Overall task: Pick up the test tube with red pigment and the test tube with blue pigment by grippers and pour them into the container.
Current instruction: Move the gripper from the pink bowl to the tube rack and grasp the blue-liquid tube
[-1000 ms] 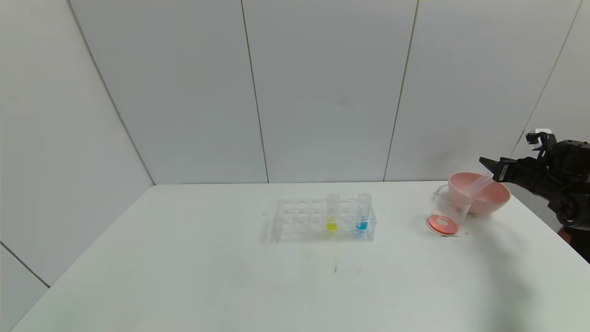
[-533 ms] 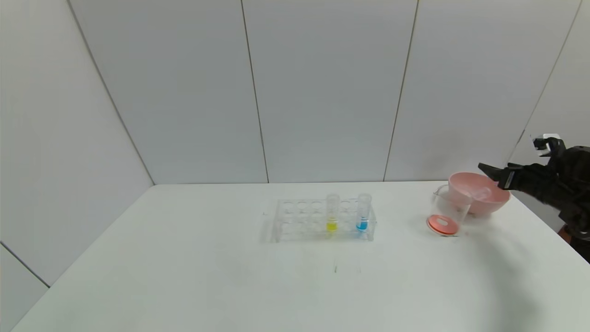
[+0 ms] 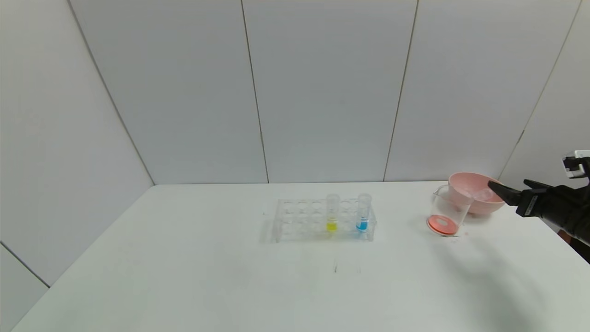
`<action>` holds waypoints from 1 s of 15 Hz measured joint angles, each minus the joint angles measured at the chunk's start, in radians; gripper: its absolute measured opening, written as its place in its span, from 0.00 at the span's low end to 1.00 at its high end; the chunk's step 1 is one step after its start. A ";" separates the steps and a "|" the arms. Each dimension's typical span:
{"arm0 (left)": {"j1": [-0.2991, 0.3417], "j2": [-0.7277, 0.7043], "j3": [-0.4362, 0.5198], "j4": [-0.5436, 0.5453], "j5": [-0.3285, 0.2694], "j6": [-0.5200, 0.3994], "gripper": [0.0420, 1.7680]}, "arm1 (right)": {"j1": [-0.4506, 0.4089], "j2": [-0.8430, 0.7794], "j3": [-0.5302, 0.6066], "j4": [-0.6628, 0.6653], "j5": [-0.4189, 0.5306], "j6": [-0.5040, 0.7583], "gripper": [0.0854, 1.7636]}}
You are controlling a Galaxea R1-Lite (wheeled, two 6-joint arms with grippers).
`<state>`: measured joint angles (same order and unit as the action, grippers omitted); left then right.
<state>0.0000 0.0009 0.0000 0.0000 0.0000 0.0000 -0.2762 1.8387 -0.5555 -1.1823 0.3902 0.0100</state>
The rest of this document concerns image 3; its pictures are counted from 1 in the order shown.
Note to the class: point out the test tube with blue pigment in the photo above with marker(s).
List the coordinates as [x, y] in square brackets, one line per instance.
[363, 216]

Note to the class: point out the clear plastic test tube rack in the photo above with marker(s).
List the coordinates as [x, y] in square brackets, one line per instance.
[299, 221]

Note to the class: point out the clear glass beaker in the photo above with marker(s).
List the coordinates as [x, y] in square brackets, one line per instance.
[449, 212]

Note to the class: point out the test tube with red pigment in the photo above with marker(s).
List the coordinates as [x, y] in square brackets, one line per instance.
[481, 193]

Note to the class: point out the pink plastic bowl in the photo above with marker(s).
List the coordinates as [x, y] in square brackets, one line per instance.
[461, 182]

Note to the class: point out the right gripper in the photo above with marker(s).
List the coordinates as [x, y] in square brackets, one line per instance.
[530, 202]

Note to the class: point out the black object beside table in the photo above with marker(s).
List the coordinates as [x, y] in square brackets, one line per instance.
[583, 253]

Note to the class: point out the test tube with yellow pigment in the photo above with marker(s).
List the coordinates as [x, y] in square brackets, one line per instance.
[332, 216]

